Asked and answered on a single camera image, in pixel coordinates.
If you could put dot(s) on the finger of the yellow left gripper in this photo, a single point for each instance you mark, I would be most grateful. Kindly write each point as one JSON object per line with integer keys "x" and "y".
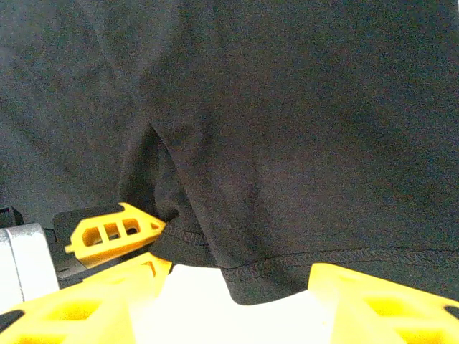
{"x": 143, "y": 229}

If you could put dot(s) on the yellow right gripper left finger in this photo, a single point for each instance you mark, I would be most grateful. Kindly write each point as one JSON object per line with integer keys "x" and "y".
{"x": 71, "y": 315}

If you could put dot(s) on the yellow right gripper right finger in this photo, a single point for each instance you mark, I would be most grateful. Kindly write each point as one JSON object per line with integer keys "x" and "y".
{"x": 394, "y": 315}

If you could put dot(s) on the black t-shirt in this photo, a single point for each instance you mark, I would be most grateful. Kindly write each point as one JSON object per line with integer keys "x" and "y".
{"x": 251, "y": 107}

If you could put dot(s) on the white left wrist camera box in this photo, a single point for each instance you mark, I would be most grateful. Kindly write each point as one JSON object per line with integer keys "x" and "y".
{"x": 32, "y": 258}

